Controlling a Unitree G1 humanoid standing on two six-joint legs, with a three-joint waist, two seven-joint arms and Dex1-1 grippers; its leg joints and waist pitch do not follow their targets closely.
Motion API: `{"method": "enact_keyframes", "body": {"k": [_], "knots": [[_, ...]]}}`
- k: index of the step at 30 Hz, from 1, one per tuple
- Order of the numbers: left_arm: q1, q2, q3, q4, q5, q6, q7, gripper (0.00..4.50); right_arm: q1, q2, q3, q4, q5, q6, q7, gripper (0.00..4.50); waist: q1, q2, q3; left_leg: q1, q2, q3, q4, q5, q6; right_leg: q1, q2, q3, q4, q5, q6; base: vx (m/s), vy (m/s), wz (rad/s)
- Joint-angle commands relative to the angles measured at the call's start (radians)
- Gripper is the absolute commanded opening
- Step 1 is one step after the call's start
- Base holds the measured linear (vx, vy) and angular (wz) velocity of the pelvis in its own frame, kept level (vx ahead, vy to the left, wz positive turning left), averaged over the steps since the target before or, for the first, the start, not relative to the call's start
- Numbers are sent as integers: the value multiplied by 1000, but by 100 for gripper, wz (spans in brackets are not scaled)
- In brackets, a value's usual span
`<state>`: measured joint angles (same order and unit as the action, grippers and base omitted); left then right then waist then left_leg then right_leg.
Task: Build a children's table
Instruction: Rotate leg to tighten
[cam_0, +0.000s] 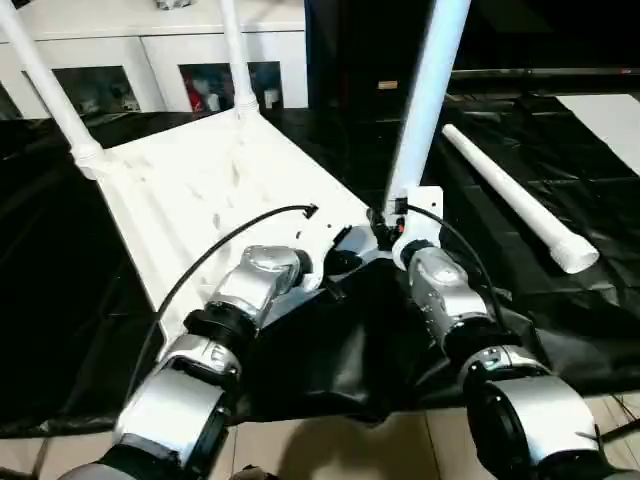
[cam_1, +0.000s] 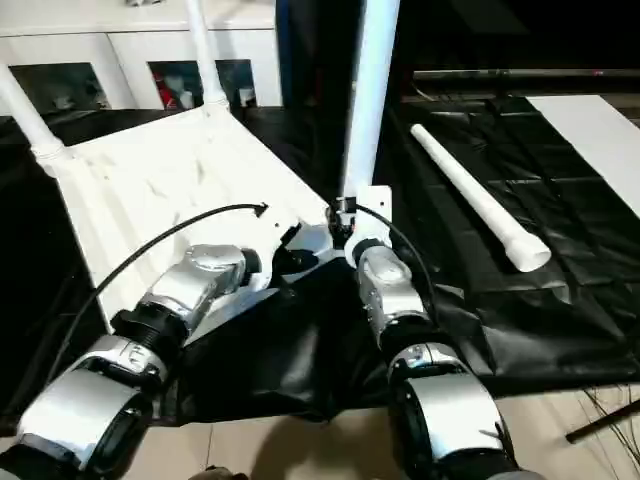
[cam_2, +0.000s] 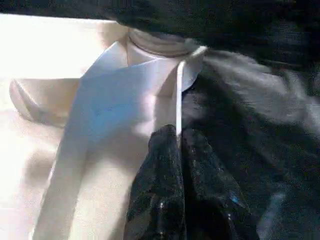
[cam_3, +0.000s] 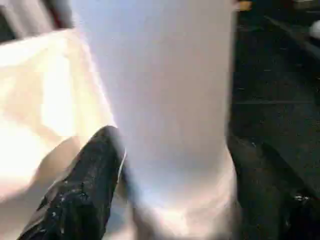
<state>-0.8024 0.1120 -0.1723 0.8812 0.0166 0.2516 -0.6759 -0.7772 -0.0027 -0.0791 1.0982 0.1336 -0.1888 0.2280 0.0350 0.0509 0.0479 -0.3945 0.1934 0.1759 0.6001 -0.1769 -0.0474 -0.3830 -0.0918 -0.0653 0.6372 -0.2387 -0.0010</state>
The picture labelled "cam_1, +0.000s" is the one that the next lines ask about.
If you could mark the black mat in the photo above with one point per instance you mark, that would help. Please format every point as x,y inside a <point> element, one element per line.
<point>500,310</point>

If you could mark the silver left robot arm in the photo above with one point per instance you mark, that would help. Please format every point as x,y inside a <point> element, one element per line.
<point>200,280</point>

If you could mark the white flat sheet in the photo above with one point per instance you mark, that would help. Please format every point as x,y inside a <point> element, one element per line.
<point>595,145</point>

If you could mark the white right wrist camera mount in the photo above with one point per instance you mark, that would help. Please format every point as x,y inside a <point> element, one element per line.
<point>372,215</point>

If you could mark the black stand leg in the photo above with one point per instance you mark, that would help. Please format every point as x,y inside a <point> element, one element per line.
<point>602,422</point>

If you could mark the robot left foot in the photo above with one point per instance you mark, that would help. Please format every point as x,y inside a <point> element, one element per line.
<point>220,473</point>

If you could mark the white plastic table top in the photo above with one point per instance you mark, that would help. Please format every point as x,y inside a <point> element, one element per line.
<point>150,175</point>

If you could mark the white cabinet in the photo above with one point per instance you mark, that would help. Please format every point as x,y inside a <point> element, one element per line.
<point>100,45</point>

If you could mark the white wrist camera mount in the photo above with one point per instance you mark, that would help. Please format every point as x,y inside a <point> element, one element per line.
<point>372,215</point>
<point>270,225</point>

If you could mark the white plastic table leg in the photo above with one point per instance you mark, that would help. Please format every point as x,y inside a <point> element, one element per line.
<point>372,90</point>
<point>465,175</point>
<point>202,55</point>
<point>27,115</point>

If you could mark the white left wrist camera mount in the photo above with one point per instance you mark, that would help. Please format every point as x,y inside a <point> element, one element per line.
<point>270,225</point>

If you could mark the red white small bottle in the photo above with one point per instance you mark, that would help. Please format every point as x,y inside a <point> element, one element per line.
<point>162,91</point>

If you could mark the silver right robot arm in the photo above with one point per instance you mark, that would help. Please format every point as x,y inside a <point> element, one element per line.
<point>390,290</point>

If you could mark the black long bar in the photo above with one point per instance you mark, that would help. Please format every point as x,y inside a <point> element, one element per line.
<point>525,74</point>

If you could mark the black case with gold label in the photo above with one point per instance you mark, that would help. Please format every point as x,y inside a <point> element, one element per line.
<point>320,60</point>

